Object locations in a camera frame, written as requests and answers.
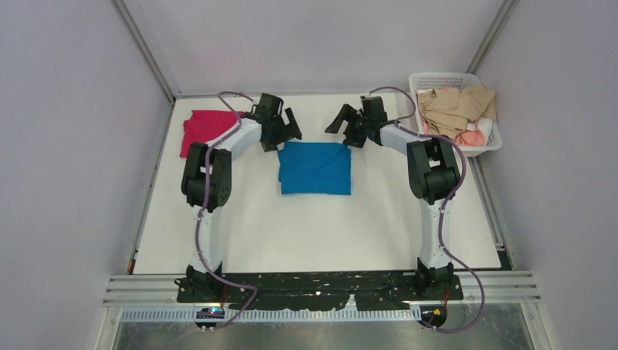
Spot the beige t-shirt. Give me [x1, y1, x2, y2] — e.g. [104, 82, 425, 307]
[417, 84, 497, 140]

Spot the white plastic laundry basket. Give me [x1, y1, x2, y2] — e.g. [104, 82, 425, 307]
[409, 72, 502, 157]

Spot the folded red t-shirt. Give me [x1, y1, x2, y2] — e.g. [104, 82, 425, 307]
[179, 109, 239, 158]

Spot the black taped mounting plate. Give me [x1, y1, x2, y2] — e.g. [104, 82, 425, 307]
[174, 269, 464, 311]

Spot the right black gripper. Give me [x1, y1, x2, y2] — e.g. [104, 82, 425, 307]
[325, 104, 371, 149]

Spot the blue t-shirt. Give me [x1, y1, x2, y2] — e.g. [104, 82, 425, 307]
[277, 142, 352, 195]

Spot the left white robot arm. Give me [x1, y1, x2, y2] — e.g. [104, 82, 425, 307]
[176, 93, 302, 303]

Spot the aluminium frame rail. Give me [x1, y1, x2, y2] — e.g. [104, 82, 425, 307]
[103, 271, 541, 323]

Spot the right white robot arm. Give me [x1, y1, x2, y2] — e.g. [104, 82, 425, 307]
[325, 96, 461, 300]

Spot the pink t-shirt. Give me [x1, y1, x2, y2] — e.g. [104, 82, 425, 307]
[421, 117, 492, 147]

